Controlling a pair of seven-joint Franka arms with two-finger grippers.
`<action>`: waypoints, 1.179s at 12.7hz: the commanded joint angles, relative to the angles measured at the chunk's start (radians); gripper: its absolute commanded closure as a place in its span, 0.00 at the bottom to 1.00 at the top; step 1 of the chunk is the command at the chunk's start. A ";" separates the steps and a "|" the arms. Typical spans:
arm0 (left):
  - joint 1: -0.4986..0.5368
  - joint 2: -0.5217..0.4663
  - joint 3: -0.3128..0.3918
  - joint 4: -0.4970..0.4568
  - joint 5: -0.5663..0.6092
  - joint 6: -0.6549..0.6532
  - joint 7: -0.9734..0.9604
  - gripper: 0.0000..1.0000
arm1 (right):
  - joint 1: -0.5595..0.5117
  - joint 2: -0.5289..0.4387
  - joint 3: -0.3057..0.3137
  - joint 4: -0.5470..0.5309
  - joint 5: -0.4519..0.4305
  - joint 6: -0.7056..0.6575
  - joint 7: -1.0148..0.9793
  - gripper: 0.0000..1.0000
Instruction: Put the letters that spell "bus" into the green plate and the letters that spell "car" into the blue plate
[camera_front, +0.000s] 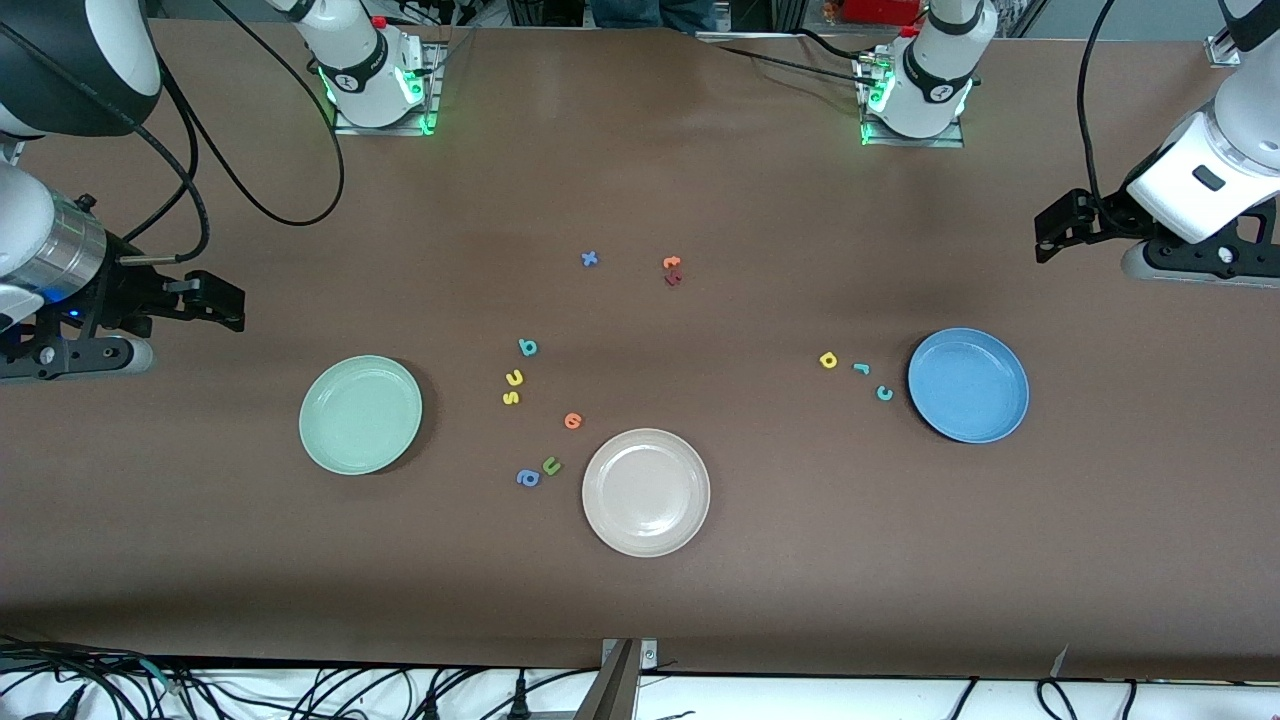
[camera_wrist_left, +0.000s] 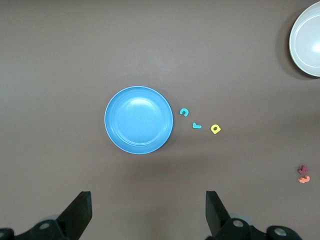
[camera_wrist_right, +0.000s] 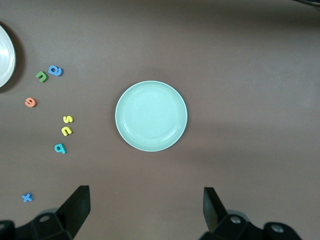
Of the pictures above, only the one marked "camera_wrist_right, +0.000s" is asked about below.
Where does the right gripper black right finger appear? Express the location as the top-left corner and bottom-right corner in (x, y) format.
(199, 186), (301, 240)

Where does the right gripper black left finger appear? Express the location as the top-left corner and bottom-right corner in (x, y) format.
(0, 185), (91, 240)

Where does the teal foam letter b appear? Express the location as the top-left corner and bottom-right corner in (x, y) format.
(53, 143), (68, 155)

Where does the light green plate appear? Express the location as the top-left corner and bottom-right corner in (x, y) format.
(114, 80), (188, 152)

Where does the orange foam letter e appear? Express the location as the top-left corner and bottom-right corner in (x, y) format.
(24, 97), (38, 108)

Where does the green foam letter u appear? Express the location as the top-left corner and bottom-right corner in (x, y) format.
(35, 70), (49, 83)

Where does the blue foam letter a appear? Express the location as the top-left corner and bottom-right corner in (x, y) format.
(47, 64), (64, 77)

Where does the beige plate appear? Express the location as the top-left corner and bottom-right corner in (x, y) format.
(0, 21), (17, 89)

